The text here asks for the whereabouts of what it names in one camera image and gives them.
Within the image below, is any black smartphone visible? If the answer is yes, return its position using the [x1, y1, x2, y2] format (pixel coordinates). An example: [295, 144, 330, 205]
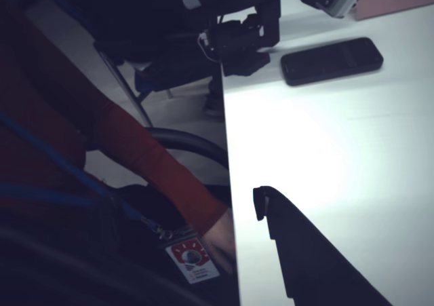
[280, 37, 384, 87]

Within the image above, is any pink paper box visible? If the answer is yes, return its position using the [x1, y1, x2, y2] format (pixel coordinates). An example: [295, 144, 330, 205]
[355, 0, 434, 22]

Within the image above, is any person in red top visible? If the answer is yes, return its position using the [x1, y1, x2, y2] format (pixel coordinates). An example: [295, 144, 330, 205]
[0, 0, 204, 306]

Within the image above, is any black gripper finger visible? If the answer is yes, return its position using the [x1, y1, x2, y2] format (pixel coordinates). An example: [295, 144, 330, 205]
[252, 185, 395, 306]

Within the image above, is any black chair armrest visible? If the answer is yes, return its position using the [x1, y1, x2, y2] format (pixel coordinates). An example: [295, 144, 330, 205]
[149, 127, 229, 168]

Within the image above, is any blue lanyard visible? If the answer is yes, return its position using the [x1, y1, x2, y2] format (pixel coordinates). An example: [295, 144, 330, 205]
[0, 111, 201, 249]

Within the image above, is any person's left hand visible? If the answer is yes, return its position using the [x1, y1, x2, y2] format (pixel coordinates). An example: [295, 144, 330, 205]
[204, 207, 237, 275]

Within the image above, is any red white id badge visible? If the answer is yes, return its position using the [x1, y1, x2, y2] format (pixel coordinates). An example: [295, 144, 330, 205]
[165, 237, 222, 286]

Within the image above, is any person's left forearm red sleeve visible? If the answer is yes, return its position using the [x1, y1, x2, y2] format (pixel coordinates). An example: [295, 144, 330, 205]
[93, 98, 229, 234]

